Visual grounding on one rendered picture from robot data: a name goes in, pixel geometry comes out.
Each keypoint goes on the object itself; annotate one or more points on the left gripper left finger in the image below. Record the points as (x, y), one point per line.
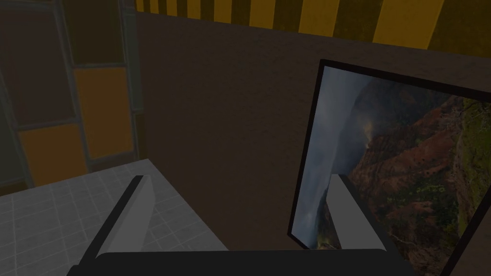
(130, 218)

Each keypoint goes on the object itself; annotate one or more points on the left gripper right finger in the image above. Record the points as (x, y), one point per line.
(353, 222)

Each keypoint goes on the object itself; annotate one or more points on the black framed landscape picture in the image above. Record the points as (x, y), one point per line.
(402, 153)

